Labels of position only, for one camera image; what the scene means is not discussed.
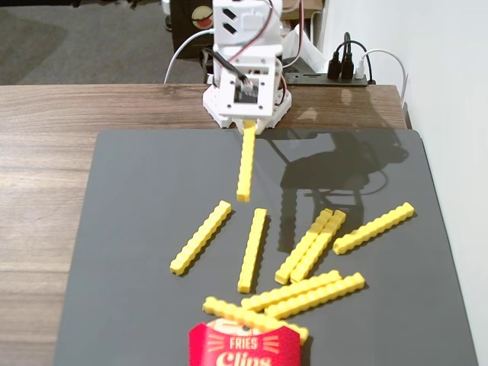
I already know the dark box with round sticker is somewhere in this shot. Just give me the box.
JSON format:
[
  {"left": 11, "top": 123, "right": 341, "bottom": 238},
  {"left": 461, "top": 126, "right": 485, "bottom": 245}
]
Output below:
[{"left": 169, "top": 0, "right": 217, "bottom": 60}]

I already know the black camera cable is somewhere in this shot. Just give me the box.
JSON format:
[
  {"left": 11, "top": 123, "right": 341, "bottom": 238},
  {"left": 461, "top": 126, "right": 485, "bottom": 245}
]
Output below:
[{"left": 204, "top": 47, "right": 251, "bottom": 85}]

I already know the black power strip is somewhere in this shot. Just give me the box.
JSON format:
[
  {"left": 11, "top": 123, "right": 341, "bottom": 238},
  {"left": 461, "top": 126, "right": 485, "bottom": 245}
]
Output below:
[{"left": 284, "top": 72, "right": 377, "bottom": 87}]

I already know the dark grey mat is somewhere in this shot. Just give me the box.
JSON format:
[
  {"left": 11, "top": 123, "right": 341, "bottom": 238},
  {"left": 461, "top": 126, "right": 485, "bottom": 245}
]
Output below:
[{"left": 51, "top": 128, "right": 480, "bottom": 366}]

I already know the white cable behind robot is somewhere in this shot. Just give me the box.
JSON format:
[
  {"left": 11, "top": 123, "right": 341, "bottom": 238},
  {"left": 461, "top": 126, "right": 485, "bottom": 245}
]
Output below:
[{"left": 163, "top": 28, "right": 217, "bottom": 85}]

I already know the white plastic bag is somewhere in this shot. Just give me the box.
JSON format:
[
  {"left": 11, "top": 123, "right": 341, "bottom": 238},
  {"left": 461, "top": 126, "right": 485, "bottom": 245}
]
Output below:
[{"left": 281, "top": 24, "right": 329, "bottom": 73}]

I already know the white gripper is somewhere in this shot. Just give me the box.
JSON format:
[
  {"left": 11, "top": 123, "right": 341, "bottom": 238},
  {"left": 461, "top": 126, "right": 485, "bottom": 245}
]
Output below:
[{"left": 213, "top": 44, "right": 285, "bottom": 133}]

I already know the red black servo wire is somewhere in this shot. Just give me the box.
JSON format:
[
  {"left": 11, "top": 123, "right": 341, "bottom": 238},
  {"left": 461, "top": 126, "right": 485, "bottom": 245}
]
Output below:
[{"left": 228, "top": 0, "right": 278, "bottom": 64}]

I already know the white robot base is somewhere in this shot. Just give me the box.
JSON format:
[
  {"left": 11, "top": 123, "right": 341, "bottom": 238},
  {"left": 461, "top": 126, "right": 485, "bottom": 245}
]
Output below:
[{"left": 201, "top": 82, "right": 294, "bottom": 129}]

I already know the black power plug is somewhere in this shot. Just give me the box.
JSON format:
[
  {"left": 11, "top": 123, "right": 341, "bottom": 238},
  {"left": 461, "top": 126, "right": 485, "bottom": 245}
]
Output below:
[
  {"left": 340, "top": 51, "right": 355, "bottom": 80},
  {"left": 326, "top": 51, "right": 342, "bottom": 81}
]

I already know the red fries box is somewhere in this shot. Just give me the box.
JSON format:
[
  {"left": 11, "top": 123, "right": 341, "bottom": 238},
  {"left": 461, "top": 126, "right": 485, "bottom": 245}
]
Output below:
[{"left": 188, "top": 319, "right": 302, "bottom": 366}]

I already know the brown cardboard box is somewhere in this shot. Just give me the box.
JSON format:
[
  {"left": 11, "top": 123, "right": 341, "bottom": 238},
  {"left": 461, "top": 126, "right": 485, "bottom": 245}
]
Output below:
[{"left": 281, "top": 0, "right": 325, "bottom": 22}]

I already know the white plug cable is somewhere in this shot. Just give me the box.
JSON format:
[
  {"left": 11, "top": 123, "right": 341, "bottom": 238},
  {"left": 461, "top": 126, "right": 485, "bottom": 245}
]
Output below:
[{"left": 360, "top": 48, "right": 409, "bottom": 115}]

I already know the white gripper camera mount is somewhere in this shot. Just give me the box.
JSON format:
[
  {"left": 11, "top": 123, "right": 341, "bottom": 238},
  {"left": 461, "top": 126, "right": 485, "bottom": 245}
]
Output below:
[{"left": 220, "top": 65, "right": 278, "bottom": 117}]

